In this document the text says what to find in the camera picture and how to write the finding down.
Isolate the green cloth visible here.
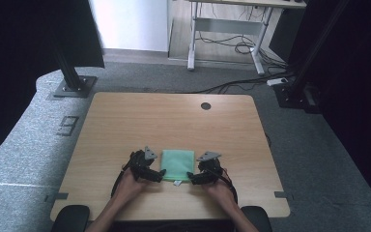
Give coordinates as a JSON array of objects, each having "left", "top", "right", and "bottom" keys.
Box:
[{"left": 159, "top": 148, "right": 196, "bottom": 188}]

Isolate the black cable bundle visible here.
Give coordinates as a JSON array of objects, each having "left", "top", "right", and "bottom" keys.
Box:
[{"left": 195, "top": 30, "right": 288, "bottom": 73}]

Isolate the black curtain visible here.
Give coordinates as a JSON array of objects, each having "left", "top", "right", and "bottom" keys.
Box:
[
  {"left": 0, "top": 0, "right": 106, "bottom": 170},
  {"left": 286, "top": 0, "right": 371, "bottom": 218}
]

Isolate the person's left hand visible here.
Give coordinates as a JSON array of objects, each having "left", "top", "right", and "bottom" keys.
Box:
[{"left": 111, "top": 167, "right": 150, "bottom": 205}]

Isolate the white desk frame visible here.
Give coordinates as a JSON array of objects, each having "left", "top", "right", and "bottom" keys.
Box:
[{"left": 186, "top": 0, "right": 307, "bottom": 76}]

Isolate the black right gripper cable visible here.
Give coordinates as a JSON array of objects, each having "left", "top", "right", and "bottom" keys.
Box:
[{"left": 217, "top": 166, "right": 239, "bottom": 205}]

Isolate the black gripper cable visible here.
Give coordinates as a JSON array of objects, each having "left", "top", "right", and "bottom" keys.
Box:
[
  {"left": 110, "top": 150, "right": 137, "bottom": 198},
  {"left": 217, "top": 166, "right": 239, "bottom": 205}
]

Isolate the black metal stand, grey base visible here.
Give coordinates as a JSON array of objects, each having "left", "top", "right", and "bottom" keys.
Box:
[{"left": 49, "top": 28, "right": 98, "bottom": 99}]

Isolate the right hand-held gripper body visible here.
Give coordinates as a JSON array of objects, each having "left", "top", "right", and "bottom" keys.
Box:
[{"left": 195, "top": 150, "right": 223, "bottom": 186}]

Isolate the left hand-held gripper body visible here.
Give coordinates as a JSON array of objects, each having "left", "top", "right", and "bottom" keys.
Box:
[{"left": 128, "top": 145, "right": 158, "bottom": 182}]

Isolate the white power strip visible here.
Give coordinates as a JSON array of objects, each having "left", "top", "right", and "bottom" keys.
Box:
[{"left": 266, "top": 76, "right": 290, "bottom": 87}]

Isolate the long black floor cable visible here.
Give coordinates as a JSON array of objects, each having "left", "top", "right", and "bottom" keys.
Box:
[{"left": 191, "top": 72, "right": 296, "bottom": 95}]

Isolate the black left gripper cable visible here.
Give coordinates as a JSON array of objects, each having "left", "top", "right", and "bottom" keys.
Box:
[{"left": 110, "top": 150, "right": 137, "bottom": 198}]

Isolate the black computer case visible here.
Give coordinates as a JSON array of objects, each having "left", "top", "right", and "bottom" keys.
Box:
[{"left": 268, "top": 8, "right": 300, "bottom": 63}]

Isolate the person's right hand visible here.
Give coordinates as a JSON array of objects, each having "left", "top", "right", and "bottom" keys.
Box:
[{"left": 202, "top": 178, "right": 239, "bottom": 211}]

